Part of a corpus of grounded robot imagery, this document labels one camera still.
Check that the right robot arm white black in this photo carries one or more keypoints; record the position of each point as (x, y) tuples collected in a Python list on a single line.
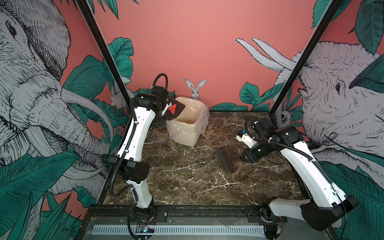
[(327, 202)]

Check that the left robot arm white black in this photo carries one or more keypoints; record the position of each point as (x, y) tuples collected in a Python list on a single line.
[(129, 172)]

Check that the dark brown dustpan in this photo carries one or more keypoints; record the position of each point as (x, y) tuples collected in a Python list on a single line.
[(180, 107)]

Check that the black right frame post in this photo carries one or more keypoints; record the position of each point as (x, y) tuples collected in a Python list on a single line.
[(324, 21)]

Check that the clear plastic bin liner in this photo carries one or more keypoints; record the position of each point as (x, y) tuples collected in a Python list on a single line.
[(202, 126)]

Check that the dark brown hand brush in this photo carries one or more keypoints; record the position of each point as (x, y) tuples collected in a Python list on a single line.
[(227, 161)]

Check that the red paper scrap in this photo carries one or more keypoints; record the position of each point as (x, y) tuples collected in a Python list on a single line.
[(172, 109)]

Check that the black front mounting rail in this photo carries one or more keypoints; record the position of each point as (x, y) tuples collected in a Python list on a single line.
[(283, 228)]

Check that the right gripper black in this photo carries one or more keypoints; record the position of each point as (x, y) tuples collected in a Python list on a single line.
[(249, 157)]

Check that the black frame post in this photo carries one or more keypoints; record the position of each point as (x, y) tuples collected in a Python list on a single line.
[(88, 15), (324, 21)]

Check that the white perforated vent strip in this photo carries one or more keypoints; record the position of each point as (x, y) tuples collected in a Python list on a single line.
[(168, 230)]

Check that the cream plastic trash bin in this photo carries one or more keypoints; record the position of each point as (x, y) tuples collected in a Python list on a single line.
[(187, 126)]

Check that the black left frame post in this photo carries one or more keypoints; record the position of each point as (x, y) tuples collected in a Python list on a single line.
[(88, 15)]

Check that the small green circuit board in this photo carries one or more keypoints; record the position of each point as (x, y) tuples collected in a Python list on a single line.
[(145, 229)]

